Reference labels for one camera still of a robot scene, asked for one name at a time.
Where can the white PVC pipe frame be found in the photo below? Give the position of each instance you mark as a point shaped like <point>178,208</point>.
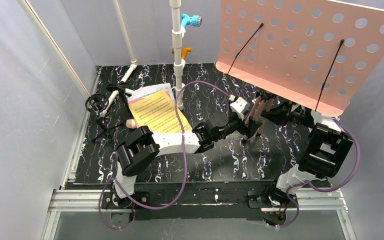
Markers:
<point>177,40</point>

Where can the pink microphone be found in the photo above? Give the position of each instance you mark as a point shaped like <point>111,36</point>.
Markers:
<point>131,124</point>

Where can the orange clip on pipe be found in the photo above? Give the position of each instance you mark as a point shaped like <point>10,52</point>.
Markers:
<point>184,52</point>

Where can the pink music stand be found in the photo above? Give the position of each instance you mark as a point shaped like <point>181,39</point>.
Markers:
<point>315,53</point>

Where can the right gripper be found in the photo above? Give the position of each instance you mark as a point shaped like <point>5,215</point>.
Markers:
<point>276,108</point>

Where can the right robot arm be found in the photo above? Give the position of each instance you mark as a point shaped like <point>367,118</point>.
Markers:
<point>323,157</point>

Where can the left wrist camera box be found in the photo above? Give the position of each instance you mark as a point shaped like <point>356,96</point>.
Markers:
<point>239,105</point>

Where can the yellow sheet music page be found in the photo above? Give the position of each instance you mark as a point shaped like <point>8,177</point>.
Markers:
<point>157,112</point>

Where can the white sheet music page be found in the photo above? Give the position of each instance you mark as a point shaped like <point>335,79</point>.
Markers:
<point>152,88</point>

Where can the pink sheet music page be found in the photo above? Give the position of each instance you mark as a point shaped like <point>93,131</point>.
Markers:
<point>132,100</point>

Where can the blue clip on pipe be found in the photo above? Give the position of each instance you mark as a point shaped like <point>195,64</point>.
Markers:
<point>194,20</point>

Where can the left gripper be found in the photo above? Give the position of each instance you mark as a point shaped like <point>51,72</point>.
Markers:
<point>245,125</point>

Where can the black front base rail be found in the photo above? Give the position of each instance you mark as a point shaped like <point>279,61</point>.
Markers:
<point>202,200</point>

